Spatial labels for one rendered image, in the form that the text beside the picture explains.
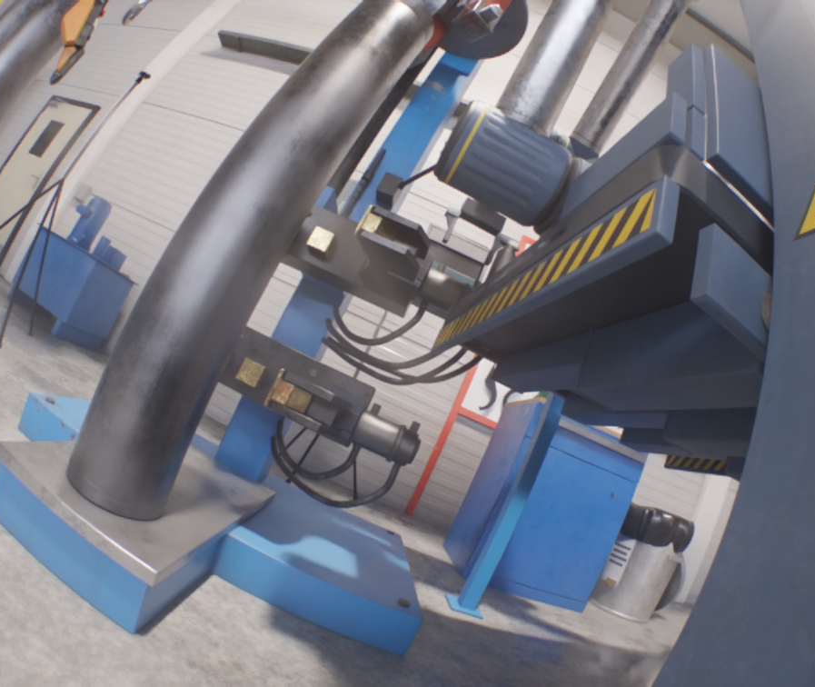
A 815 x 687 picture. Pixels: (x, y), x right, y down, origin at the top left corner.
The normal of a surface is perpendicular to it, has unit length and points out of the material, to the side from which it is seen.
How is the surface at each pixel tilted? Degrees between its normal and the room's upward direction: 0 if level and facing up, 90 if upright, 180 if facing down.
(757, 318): 90
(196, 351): 90
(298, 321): 90
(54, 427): 90
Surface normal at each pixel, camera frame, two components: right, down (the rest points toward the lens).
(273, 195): 0.64, 0.12
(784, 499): -0.89, -0.44
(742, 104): 0.18, -0.14
